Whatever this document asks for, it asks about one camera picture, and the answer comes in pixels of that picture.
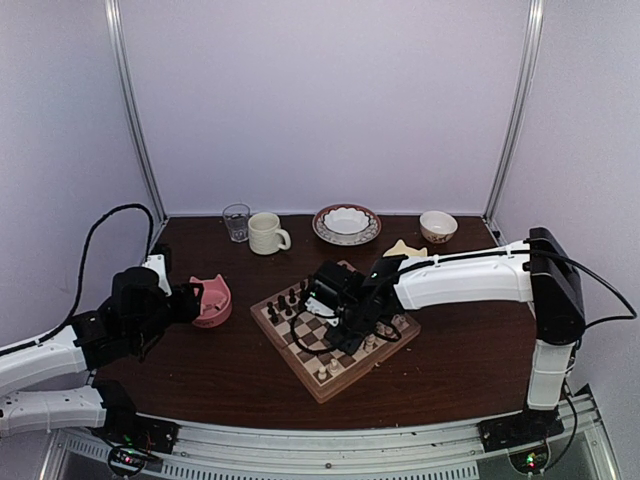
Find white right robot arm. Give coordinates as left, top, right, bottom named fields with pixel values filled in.
left=305, top=227, right=586, bottom=442

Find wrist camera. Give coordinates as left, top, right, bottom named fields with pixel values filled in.
left=305, top=296, right=339, bottom=319
left=142, top=243, right=172, bottom=296

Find black cable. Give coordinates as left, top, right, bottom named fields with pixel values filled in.
left=34, top=203, right=155, bottom=346
left=524, top=247, right=639, bottom=329

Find right aluminium frame post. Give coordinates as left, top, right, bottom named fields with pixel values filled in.
left=483, top=0, right=545, bottom=230

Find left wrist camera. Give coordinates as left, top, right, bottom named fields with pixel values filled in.
left=142, top=243, right=172, bottom=296

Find aluminium frame post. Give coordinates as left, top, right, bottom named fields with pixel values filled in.
left=483, top=0, right=545, bottom=230
left=104, top=0, right=167, bottom=222

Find cream ribbed mug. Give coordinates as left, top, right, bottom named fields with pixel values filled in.
left=248, top=212, right=292, bottom=256

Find white scalloped bowl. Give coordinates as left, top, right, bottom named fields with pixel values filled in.
left=324, top=207, right=369, bottom=235

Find wooden chess board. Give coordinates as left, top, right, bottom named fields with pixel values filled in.
left=250, top=281, right=421, bottom=403

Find pink cat-ear bowl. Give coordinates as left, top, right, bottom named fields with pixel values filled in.
left=189, top=274, right=232, bottom=329

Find white floral small bowl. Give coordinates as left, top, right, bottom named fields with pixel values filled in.
left=419, top=211, right=458, bottom=244

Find white chess piece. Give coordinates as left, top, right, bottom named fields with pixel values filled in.
left=378, top=325, right=392, bottom=341

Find right black cable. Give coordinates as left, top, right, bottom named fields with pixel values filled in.
left=524, top=247, right=639, bottom=329

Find white chess knight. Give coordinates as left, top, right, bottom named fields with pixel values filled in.
left=329, top=358, right=339, bottom=375

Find left aluminium frame post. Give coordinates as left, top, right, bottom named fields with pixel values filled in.
left=104, top=0, right=167, bottom=222

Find yellow cat-ear bowl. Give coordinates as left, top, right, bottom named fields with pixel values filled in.
left=382, top=239, right=428, bottom=258

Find clear drinking glass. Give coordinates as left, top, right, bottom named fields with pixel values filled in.
left=222, top=203, right=250, bottom=243

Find left black cable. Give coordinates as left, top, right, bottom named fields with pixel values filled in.
left=34, top=203, right=155, bottom=346

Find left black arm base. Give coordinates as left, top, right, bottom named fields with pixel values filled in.
left=90, top=414, right=179, bottom=454

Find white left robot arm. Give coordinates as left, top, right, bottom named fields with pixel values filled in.
left=1, top=253, right=204, bottom=444

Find front aluminium rail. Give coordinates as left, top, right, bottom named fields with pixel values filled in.
left=39, top=394, right=626, bottom=480

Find patterned brown rim plate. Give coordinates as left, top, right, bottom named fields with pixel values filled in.
left=312, top=204, right=382, bottom=247

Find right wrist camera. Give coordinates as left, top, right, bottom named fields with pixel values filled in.
left=305, top=296, right=339, bottom=319

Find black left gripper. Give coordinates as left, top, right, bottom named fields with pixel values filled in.
left=131, top=282, right=203, bottom=349

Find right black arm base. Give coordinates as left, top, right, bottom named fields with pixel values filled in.
left=478, top=409, right=564, bottom=452

